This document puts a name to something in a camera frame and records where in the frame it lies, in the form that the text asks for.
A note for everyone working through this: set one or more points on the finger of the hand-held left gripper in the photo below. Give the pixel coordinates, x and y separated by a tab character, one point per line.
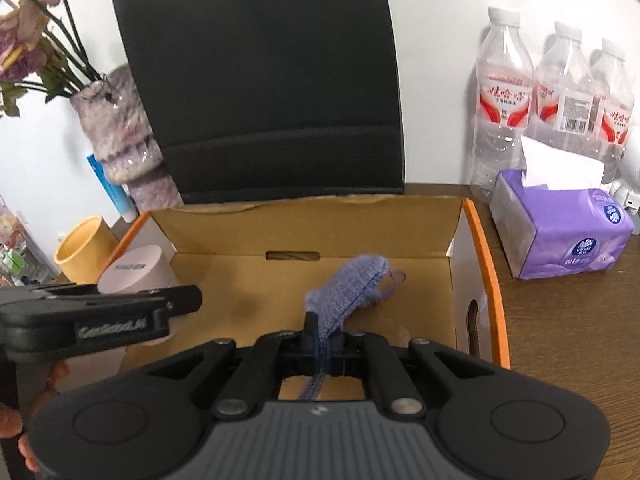
150	297

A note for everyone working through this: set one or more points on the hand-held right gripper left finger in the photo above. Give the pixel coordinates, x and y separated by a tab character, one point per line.
309	342

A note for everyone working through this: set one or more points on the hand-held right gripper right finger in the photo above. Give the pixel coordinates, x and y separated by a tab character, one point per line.
340	355

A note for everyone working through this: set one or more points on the pink round jar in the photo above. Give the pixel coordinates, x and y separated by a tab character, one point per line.
135	270

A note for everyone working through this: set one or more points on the purple knitted pouch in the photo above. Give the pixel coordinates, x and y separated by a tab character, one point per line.
350	285

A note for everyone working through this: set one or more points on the orange printed cardboard box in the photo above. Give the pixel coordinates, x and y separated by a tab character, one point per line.
225	280

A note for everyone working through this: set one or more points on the person's left hand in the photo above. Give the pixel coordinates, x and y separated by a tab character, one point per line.
7	422

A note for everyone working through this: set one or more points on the yellow cup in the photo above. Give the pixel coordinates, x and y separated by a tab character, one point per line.
85	255

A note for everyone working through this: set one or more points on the clear plastic organizer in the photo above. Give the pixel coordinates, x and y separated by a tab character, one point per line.
20	250

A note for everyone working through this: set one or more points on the blue and white tube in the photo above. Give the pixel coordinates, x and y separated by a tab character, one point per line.
107	185

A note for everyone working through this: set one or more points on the purple mottled vase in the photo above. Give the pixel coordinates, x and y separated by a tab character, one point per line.
125	130

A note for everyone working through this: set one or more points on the black paper bag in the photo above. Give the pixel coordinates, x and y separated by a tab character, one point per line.
260	85

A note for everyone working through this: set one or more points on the purple tissue pack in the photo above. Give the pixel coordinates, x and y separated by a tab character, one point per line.
560	230

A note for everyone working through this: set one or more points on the dried rose bouquet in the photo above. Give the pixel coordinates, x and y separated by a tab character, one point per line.
20	25

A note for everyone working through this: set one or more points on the clear plastic water bottle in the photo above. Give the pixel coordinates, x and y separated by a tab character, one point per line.
500	85
615	110
565	90

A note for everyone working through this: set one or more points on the white robot figure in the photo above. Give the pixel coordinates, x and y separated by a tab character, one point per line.
634	160

